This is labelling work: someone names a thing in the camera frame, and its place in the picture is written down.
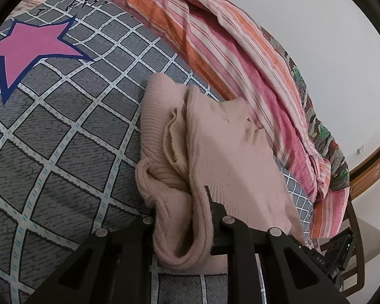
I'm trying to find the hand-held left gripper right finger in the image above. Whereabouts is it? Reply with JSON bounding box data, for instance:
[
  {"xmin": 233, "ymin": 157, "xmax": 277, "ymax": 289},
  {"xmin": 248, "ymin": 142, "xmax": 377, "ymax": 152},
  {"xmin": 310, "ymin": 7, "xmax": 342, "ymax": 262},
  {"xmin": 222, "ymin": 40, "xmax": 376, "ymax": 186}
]
[{"xmin": 205, "ymin": 186, "xmax": 352, "ymax": 304}]

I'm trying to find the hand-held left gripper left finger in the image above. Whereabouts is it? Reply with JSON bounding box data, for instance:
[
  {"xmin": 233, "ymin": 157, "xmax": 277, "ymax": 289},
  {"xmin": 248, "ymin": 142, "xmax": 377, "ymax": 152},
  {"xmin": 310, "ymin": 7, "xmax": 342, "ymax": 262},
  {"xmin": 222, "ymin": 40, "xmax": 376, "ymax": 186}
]
[{"xmin": 28, "ymin": 215, "xmax": 160, "ymax": 304}]

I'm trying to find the pink knit sweater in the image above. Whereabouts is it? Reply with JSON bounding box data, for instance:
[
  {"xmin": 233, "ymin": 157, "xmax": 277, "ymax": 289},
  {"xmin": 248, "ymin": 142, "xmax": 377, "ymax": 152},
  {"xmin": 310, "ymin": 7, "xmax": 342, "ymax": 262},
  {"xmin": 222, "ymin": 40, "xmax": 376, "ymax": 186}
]
[{"xmin": 136, "ymin": 72, "xmax": 305, "ymax": 274}]

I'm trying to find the brown wooden door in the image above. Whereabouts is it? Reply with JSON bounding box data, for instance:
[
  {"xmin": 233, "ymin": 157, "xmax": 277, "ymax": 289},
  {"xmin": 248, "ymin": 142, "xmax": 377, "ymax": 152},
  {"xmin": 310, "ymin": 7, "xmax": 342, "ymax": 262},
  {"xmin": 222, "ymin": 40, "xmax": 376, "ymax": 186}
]
[{"xmin": 348, "ymin": 144, "xmax": 380, "ymax": 179}]

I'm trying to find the floral patchwork quilt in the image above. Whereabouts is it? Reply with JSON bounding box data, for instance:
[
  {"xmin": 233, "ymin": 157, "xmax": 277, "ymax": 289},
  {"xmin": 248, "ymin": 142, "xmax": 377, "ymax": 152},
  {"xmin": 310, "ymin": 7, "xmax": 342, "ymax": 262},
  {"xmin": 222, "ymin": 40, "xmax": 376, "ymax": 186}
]
[{"xmin": 260, "ymin": 27, "xmax": 350, "ymax": 194}]

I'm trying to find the grey checked star blanket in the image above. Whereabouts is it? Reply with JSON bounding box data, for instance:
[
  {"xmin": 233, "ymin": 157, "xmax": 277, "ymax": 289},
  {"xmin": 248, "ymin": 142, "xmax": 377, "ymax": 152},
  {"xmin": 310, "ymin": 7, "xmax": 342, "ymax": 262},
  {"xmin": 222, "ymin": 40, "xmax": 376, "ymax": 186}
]
[{"xmin": 0, "ymin": 0, "xmax": 314, "ymax": 304}]

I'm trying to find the pink orange striped quilt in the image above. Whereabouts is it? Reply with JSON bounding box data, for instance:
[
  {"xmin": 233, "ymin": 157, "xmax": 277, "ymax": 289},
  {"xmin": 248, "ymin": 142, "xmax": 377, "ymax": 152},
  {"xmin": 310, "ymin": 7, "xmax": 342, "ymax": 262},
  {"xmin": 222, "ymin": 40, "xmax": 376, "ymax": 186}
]
[{"xmin": 25, "ymin": 0, "xmax": 350, "ymax": 238}]

